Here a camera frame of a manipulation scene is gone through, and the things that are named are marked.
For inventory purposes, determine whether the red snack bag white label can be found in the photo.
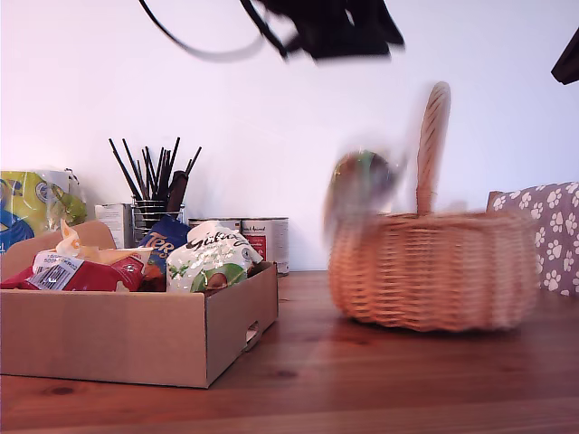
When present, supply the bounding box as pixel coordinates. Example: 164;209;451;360
0;250;146;294

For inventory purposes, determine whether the blue snack bag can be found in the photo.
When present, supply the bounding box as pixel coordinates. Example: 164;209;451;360
138;214;194;278

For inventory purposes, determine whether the pale yellow snack bag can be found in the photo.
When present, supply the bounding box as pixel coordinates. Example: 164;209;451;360
53;218;153;268

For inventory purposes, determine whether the brown cardboard box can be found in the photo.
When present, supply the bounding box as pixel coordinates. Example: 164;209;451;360
0;220;280;390

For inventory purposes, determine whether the white green Easter egg bag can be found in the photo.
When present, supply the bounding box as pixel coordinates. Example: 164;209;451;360
165;220;264;294
321;147;402;218

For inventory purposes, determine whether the tin can red label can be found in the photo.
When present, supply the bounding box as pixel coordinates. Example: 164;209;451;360
241;216;290;278

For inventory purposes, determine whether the white carton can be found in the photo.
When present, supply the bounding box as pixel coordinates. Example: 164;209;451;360
93;203;135;250

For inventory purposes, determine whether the brown wooden tool handle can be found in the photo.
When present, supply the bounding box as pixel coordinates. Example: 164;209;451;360
166;170;189;213

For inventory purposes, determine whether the metal wire utensil holder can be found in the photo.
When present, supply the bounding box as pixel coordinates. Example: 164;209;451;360
130;196;186;248

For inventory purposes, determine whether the thin black stick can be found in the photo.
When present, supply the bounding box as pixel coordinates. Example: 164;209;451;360
160;136;181;201
183;145;203;177
120;137;150;201
108;137;144;201
142;145;157;201
156;145;165;201

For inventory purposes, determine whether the yellow green printed plastic bag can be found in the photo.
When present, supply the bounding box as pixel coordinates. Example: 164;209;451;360
0;169;87;254

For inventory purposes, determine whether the woven wicker basket with handle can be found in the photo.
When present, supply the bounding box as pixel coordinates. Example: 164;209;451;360
323;80;544;334

